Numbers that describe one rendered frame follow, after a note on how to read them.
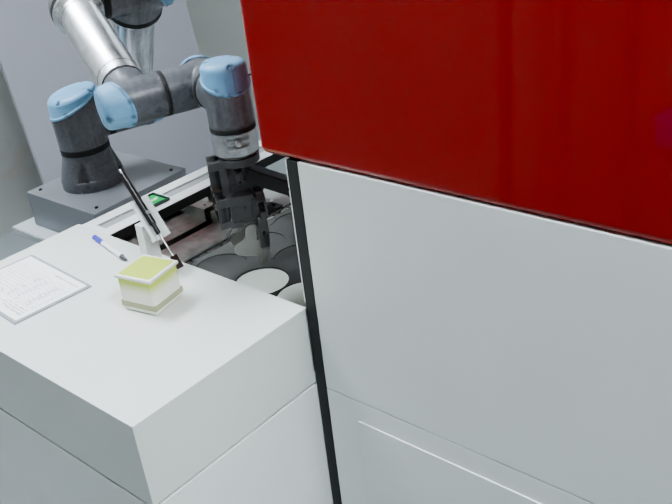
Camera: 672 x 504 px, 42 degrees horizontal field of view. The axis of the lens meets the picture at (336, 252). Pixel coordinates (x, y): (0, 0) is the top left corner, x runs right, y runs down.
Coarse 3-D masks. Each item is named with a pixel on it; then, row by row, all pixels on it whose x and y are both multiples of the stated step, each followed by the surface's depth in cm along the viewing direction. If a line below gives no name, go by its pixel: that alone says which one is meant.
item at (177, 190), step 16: (192, 176) 193; (208, 176) 193; (160, 192) 187; (176, 192) 187; (192, 192) 185; (128, 208) 181; (160, 208) 179; (96, 224) 175; (112, 224) 175; (128, 224) 174
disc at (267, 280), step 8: (256, 272) 163; (264, 272) 163; (272, 272) 162; (280, 272) 162; (240, 280) 161; (248, 280) 161; (256, 280) 160; (264, 280) 160; (272, 280) 160; (280, 280) 159; (256, 288) 158; (264, 288) 157; (272, 288) 157; (280, 288) 157
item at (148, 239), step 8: (144, 200) 151; (136, 208) 149; (152, 208) 151; (160, 216) 151; (136, 224) 152; (144, 224) 149; (160, 224) 151; (136, 232) 152; (144, 232) 151; (152, 232) 149; (168, 232) 151; (144, 240) 152; (152, 240) 150; (144, 248) 153; (152, 248) 154; (160, 256) 155
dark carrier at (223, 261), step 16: (288, 208) 187; (272, 224) 181; (288, 224) 180; (272, 240) 174; (288, 240) 174; (208, 256) 171; (224, 256) 170; (240, 256) 170; (256, 256) 169; (272, 256) 168; (288, 256) 168; (224, 272) 165; (240, 272) 164; (288, 272) 162
